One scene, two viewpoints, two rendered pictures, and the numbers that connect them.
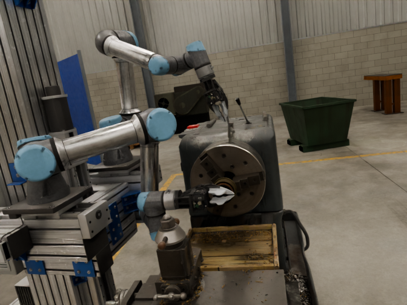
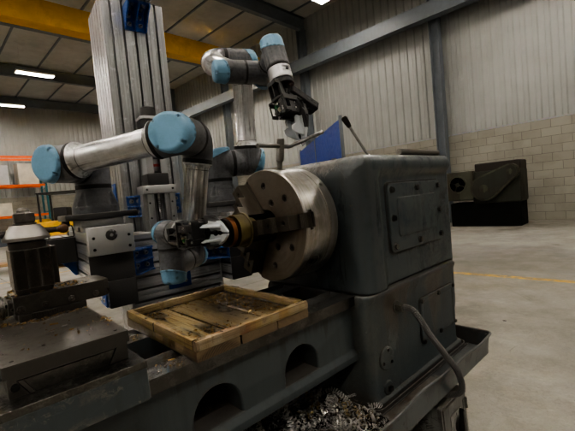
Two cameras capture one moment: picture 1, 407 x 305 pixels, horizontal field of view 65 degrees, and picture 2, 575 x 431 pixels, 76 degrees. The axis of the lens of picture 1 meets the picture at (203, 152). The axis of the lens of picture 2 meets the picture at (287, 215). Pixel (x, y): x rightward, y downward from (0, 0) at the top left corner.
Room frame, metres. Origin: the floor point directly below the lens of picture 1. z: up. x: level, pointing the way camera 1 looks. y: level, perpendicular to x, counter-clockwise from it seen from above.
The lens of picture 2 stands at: (0.46, -0.72, 1.16)
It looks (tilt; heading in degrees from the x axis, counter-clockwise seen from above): 3 degrees down; 35
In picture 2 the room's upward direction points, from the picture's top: 5 degrees counter-clockwise
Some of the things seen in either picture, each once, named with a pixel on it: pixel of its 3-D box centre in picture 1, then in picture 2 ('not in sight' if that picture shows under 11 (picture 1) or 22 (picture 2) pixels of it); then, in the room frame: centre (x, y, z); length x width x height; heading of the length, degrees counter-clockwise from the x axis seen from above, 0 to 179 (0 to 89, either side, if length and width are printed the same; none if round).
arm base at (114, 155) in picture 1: (116, 152); (220, 190); (1.63, 0.44, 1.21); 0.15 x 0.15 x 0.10
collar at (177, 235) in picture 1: (169, 232); (26, 233); (0.76, 0.12, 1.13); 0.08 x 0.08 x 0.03
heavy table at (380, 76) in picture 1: (381, 92); not in sight; (8.98, -5.17, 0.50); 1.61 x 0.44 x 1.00; 170
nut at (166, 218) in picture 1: (167, 221); (23, 215); (0.76, 0.12, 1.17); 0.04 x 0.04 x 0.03
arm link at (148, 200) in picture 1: (153, 201); (168, 233); (1.17, 0.22, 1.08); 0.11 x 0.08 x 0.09; 76
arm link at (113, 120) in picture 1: (112, 129); (219, 162); (1.64, 0.44, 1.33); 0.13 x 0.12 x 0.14; 144
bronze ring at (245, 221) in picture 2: (224, 190); (238, 230); (1.18, -0.06, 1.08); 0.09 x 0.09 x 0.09; 78
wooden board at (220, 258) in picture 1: (228, 249); (214, 313); (1.09, -0.04, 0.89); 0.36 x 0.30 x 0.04; 78
